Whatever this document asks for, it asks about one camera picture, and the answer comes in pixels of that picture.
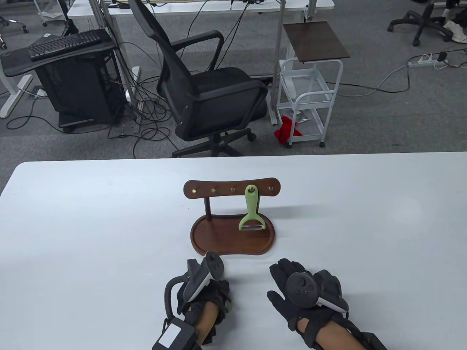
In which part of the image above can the person's left hand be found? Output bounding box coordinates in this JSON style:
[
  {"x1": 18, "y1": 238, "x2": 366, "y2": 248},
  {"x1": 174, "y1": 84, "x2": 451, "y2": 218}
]
[{"x1": 177, "y1": 279, "x2": 232, "y2": 325}]

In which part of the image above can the person's right hand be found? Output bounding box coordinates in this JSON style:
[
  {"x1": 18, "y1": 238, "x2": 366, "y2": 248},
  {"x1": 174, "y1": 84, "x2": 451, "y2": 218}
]
[{"x1": 267, "y1": 258, "x2": 347, "y2": 331}]

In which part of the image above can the dark wooden key rack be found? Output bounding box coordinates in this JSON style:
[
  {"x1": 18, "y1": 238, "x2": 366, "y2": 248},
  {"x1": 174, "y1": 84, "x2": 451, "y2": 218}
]
[{"x1": 184, "y1": 177, "x2": 281, "y2": 256}]

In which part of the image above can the person's right forearm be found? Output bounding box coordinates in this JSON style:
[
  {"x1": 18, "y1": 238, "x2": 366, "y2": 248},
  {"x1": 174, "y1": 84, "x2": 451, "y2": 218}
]
[{"x1": 314, "y1": 321, "x2": 365, "y2": 350}]

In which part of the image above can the person's left forearm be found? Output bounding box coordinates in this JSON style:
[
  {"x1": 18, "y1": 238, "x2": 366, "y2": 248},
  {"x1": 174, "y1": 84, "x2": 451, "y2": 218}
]
[{"x1": 196, "y1": 303, "x2": 220, "y2": 344}]

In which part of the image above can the black and white hand controller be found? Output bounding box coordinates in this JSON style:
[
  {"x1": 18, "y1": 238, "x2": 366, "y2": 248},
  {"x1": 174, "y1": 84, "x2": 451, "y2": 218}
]
[
  {"x1": 286, "y1": 271, "x2": 349, "y2": 315},
  {"x1": 164, "y1": 251, "x2": 225, "y2": 321}
]

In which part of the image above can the red cloth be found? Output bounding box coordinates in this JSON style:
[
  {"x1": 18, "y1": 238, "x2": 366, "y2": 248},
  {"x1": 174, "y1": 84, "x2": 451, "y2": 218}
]
[{"x1": 274, "y1": 116, "x2": 303, "y2": 143}]

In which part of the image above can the white rolling cart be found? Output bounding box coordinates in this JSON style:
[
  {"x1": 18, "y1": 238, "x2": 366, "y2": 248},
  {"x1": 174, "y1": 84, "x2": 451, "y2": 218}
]
[{"x1": 277, "y1": 58, "x2": 344, "y2": 148}]

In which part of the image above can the black mesh office chair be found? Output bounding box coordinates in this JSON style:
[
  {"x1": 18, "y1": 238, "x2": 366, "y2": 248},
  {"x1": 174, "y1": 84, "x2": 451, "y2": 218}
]
[{"x1": 128, "y1": 0, "x2": 270, "y2": 158}]

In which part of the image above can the dark brown wooden board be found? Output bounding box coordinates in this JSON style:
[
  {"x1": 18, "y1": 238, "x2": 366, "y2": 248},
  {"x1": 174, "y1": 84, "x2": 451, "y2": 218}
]
[{"x1": 283, "y1": 21, "x2": 351, "y2": 64}]

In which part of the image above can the white floor power strip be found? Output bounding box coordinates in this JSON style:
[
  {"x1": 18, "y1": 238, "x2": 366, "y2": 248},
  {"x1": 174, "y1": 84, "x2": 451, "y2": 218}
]
[{"x1": 408, "y1": 54, "x2": 448, "y2": 69}]

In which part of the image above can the black computer tower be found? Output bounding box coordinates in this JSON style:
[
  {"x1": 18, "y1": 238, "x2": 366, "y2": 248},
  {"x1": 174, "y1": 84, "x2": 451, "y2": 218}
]
[{"x1": 35, "y1": 51, "x2": 123, "y2": 132}]

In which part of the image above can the white desk foot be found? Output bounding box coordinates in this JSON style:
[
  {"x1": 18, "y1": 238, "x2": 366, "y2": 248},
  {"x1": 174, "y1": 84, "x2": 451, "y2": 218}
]
[{"x1": 0, "y1": 73, "x2": 34, "y2": 119}]

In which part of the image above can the black office chair base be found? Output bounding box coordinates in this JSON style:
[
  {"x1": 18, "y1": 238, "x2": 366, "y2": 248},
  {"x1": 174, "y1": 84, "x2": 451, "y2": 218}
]
[{"x1": 387, "y1": 0, "x2": 456, "y2": 47}]

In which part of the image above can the black keyboard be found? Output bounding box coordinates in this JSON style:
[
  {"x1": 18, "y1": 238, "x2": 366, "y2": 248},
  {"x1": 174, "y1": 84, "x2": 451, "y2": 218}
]
[{"x1": 28, "y1": 29, "x2": 103, "y2": 61}]

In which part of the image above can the black curved desktop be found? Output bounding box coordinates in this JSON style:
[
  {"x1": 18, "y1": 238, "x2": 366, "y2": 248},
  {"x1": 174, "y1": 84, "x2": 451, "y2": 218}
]
[{"x1": 0, "y1": 28, "x2": 115, "y2": 78}]

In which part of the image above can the silver chair base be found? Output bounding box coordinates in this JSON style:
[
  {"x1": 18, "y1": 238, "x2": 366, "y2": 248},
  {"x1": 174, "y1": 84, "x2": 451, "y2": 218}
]
[{"x1": 0, "y1": 16, "x2": 29, "y2": 50}]

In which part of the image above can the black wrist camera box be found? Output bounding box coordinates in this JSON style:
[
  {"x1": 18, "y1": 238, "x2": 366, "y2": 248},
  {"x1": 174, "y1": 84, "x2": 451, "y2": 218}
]
[
  {"x1": 359, "y1": 332, "x2": 389, "y2": 350},
  {"x1": 152, "y1": 317, "x2": 200, "y2": 350}
]

